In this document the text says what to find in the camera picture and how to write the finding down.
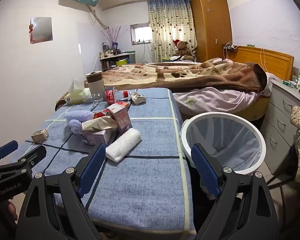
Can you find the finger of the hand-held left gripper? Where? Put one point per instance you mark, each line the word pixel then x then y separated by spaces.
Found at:
pixel 7 148
pixel 32 156

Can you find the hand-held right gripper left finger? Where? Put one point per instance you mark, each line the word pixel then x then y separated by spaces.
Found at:
pixel 92 165

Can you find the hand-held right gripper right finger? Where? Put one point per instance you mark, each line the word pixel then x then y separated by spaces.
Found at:
pixel 205 170

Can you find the purple tissue packet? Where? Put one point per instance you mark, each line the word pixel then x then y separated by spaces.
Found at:
pixel 97 137

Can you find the white foam net sleeve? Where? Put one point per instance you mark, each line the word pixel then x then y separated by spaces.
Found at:
pixel 123 145

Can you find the paper wrapper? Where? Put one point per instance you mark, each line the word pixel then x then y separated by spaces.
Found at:
pixel 100 124

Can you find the red pink carton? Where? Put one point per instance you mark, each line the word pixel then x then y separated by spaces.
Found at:
pixel 121 118

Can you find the white round waste bin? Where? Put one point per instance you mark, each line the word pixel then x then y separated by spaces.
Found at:
pixel 260 150

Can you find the clear bottle red label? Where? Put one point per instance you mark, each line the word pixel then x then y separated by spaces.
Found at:
pixel 110 97

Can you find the person's left hand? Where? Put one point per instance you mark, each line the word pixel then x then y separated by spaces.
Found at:
pixel 12 208

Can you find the small beige box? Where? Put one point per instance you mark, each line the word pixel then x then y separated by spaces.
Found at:
pixel 40 136

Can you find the blue checked tablecloth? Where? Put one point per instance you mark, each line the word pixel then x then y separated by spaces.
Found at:
pixel 150 175

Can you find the pink bed sheet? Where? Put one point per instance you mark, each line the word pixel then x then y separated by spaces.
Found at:
pixel 215 100

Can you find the yellow tissue pack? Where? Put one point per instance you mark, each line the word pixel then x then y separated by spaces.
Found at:
pixel 73 96

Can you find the brown white thermos cup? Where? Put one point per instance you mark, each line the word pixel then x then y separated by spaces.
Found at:
pixel 95 86

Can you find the grey drawer nightstand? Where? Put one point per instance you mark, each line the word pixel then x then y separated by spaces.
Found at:
pixel 280 120

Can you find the black chair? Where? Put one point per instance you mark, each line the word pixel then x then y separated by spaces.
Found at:
pixel 293 152

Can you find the cluttered desk shelf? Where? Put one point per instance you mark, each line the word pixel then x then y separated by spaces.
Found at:
pixel 107 63

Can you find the green storage box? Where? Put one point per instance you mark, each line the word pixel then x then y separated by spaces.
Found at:
pixel 121 62

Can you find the red hanging ornament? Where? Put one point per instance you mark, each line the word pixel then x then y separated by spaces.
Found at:
pixel 31 32

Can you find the brown teddy bear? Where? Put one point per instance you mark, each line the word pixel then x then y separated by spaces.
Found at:
pixel 182 48

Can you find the power strip with plugs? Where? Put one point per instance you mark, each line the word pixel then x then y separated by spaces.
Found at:
pixel 230 46

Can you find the vase with purple branches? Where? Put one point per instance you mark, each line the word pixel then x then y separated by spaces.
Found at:
pixel 113 36

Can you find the wooden bed headboard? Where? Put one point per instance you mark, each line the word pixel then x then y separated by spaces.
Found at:
pixel 277 60

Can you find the small window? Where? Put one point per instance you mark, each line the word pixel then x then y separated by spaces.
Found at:
pixel 141 33

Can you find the wooden wardrobe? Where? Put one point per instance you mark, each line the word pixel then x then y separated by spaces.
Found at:
pixel 210 30

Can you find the air conditioner pipe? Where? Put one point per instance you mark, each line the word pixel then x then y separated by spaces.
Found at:
pixel 97 17

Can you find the patterned curtain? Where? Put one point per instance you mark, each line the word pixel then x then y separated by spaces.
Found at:
pixel 170 25

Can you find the square wall mirror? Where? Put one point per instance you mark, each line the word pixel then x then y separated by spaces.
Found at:
pixel 42 30

